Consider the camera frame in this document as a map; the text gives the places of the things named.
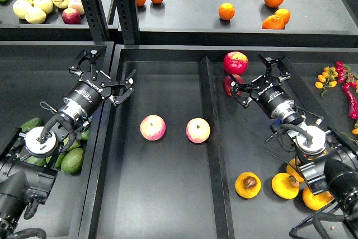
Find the red chili pepper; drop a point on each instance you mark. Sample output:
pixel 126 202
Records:
pixel 352 103

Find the orange cherry tomato bunch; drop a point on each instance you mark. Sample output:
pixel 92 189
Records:
pixel 326 80

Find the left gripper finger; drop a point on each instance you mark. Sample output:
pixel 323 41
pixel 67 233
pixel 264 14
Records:
pixel 91 56
pixel 109 86

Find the red apple on shelf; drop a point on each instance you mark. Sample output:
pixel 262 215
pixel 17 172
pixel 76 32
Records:
pixel 71 16

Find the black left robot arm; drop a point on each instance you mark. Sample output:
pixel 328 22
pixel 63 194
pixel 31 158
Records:
pixel 28 157

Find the black centre tray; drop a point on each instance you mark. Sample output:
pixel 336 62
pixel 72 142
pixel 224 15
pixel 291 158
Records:
pixel 172 187

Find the orange centre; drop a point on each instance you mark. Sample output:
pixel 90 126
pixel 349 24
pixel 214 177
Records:
pixel 226 11

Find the pink apple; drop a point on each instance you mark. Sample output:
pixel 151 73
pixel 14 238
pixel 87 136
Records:
pixel 152 127
pixel 197 130

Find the orange right small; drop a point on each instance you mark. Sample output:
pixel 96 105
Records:
pixel 284 14

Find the black shelf post left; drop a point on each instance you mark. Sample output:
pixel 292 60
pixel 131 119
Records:
pixel 96 20

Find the pink apple left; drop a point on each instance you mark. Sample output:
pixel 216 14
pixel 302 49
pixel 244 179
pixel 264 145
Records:
pixel 152 127

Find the avocado large lower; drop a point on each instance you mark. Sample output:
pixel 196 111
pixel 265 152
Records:
pixel 73 161

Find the yellow apple with stem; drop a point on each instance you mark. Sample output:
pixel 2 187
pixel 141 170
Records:
pixel 62 4

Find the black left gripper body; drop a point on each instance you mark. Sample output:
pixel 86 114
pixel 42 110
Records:
pixel 88 93

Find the pale pink peach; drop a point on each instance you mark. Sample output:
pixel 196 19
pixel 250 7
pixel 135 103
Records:
pixel 77 5

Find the yellow apple centre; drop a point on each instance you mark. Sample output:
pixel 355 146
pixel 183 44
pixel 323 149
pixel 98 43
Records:
pixel 46 5

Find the orange right front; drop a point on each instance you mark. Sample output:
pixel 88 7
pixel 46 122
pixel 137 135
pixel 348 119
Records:
pixel 273 22

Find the yellow pear middle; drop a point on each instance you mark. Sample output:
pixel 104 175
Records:
pixel 285 186

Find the green avocado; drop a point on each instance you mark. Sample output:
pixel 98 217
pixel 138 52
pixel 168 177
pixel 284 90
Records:
pixel 76 144

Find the dark red apple lower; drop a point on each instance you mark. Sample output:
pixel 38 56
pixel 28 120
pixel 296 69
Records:
pixel 227 81

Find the black shelf post right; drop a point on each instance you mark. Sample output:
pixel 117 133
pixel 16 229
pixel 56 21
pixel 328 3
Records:
pixel 128 17

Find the avocado far left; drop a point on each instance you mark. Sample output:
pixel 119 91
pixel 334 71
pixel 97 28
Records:
pixel 30 124

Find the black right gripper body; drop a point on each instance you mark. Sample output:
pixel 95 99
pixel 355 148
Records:
pixel 272 97

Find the red cherry tomato bunch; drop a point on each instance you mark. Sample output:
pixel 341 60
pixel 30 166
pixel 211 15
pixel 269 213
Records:
pixel 345 74

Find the black shelf post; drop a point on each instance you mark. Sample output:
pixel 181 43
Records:
pixel 96 20
pixel 128 17

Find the yellow apple front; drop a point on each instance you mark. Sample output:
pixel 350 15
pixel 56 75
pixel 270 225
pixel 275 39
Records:
pixel 35 15

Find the red apple upper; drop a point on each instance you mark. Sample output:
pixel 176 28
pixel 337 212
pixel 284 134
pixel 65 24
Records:
pixel 235 62

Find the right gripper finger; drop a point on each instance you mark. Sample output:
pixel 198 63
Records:
pixel 268 79
pixel 244 101

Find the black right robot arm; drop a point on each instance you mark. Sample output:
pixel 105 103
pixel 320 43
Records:
pixel 326 160

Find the pink apple right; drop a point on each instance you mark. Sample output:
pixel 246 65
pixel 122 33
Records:
pixel 197 130

